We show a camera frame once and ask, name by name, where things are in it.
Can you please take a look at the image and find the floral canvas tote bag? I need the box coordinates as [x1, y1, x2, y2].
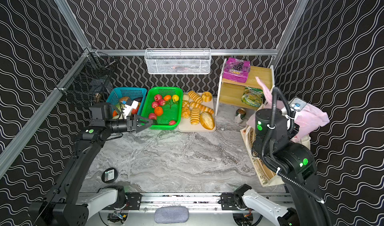
[241, 125, 284, 187]

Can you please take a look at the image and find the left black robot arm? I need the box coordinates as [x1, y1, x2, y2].
[28, 103, 156, 226]

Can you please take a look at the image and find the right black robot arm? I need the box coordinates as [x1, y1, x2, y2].
[234, 87, 332, 226]

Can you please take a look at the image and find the orange fruit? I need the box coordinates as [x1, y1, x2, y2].
[154, 106, 164, 116]

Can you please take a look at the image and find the brown potato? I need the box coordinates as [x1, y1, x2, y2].
[119, 97, 130, 104]

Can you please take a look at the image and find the green plastic basket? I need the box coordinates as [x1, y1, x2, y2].
[141, 87, 183, 130]

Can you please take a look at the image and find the teal plastic basket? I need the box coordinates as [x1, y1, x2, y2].
[107, 87, 147, 115]

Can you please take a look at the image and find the yellow lemon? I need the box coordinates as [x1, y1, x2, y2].
[172, 95, 180, 103]

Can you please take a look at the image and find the braided golden bread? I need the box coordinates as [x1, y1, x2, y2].
[182, 107, 191, 119]

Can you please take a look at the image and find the white bread tray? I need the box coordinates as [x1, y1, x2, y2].
[178, 93, 216, 132]

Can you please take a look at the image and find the braided pale bread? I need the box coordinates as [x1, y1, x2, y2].
[182, 100, 190, 108]

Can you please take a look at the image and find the white steamed bun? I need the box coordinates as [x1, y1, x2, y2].
[183, 94, 191, 102]

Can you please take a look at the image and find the round black barcode disc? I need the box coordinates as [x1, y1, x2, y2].
[101, 168, 119, 184]

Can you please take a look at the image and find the striped long bread front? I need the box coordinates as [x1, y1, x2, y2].
[190, 107, 201, 125]

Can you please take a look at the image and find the striped long bread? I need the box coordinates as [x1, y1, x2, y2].
[188, 91, 203, 104]
[190, 102, 214, 115]
[190, 107, 201, 125]

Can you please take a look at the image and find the striped long bread back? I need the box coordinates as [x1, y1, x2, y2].
[188, 91, 203, 104]

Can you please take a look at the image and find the striped long bread middle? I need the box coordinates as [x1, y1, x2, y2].
[190, 102, 214, 115]

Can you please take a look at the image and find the large round crusty bread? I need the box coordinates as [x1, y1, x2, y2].
[200, 112, 216, 130]

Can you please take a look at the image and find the yellow pumpkin shaped bread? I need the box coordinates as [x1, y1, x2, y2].
[202, 92, 213, 102]

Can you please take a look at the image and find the grey padded cushion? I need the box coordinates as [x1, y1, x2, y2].
[154, 206, 189, 224]

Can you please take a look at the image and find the white wooden shelf rack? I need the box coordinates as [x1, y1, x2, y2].
[215, 58, 275, 115]

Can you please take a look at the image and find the green tea can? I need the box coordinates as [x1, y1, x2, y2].
[234, 108, 247, 124]

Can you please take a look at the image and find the purple snack bag left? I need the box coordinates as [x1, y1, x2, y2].
[223, 58, 251, 83]

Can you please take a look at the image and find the green apple tea snack bag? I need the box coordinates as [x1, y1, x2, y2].
[241, 87, 265, 107]

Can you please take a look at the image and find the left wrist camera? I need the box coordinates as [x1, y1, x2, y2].
[121, 101, 141, 119]

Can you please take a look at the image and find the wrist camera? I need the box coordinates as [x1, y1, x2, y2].
[289, 97, 307, 112]
[121, 101, 141, 119]

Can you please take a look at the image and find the white wire wall basket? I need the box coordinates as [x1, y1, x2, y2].
[144, 48, 212, 75]

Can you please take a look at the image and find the metal base rail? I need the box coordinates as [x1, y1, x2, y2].
[118, 193, 238, 213]

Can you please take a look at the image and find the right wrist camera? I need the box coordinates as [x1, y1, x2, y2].
[289, 97, 307, 112]

